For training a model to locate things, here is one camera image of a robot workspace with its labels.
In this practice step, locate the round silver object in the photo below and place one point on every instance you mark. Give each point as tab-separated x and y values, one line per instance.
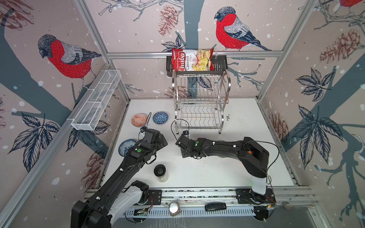
174	209

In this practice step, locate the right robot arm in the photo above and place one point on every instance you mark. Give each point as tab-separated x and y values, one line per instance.
251	154

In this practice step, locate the blue floral bowl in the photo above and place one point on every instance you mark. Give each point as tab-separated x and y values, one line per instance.
125	145

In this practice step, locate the black remote device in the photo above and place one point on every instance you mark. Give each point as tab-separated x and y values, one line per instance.
217	206

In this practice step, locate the black lidded glass jar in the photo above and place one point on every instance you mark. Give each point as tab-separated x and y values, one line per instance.
161	173

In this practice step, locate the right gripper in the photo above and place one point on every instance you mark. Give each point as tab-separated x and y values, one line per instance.
183	154

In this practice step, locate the dark blue patterned bowl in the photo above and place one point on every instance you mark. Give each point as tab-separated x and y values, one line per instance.
160	118

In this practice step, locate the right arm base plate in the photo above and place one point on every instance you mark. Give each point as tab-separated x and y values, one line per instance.
242	196

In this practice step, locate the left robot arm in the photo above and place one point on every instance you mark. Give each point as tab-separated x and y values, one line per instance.
102	209

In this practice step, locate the steel two-tier dish rack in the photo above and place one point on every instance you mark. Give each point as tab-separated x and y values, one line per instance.
200	98

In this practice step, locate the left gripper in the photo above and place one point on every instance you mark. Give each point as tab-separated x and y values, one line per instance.
160	143

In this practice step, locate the red cassava chips bag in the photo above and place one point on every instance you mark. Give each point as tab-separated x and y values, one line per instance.
192	59

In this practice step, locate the black wall basket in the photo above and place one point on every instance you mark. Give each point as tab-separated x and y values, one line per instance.
219	63

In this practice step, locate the red patterned bowl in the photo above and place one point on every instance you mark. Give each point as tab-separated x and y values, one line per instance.
139	120

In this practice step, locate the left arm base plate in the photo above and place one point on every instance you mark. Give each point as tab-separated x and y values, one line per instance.
154	197

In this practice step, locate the white wire wall basket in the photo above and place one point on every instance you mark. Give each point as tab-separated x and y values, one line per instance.
91	112

